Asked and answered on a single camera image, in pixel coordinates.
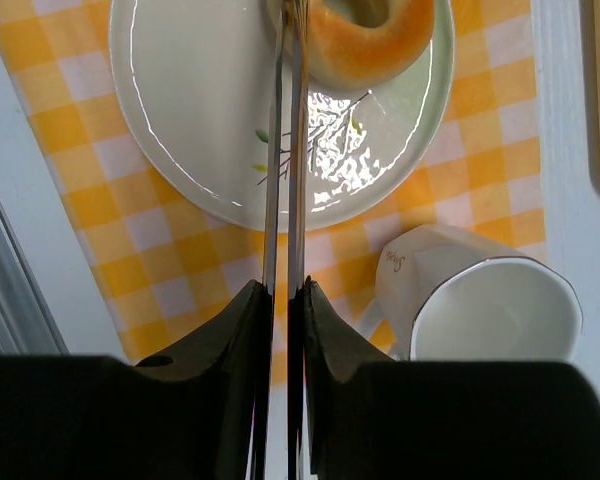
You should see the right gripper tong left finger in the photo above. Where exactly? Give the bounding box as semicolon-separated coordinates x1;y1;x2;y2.
135;6;286;479

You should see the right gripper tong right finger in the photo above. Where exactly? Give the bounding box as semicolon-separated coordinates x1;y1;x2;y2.
286;1;389;479

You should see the glazed donut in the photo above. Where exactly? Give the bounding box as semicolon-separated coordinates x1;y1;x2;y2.
265;0;435;90

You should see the white ceramic mug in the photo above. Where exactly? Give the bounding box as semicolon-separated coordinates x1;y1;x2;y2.
355;224;583;362

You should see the yellow checkered cloth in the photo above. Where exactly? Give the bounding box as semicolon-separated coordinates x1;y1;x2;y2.
0;1;545;361

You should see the pale green ceramic plate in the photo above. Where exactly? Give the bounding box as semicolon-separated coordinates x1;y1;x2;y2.
109;1;455;230

